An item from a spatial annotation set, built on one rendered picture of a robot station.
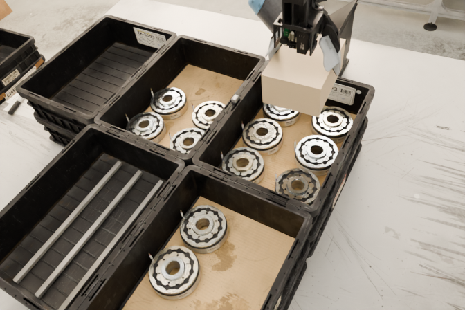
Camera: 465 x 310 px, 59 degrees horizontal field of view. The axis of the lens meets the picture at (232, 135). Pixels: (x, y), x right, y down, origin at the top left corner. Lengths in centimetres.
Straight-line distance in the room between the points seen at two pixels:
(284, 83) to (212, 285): 43
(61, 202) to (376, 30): 231
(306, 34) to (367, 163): 57
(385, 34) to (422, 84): 144
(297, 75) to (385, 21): 222
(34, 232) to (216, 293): 46
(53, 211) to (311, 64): 69
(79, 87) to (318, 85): 82
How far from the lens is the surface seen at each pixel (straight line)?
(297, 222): 85
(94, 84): 136
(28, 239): 108
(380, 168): 120
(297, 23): 72
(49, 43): 328
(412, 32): 293
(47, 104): 120
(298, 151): 100
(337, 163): 90
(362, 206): 112
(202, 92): 121
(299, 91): 79
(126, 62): 140
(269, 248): 90
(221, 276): 88
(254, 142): 102
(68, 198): 109
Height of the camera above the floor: 164
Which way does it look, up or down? 49 degrees down
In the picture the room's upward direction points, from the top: 8 degrees counter-clockwise
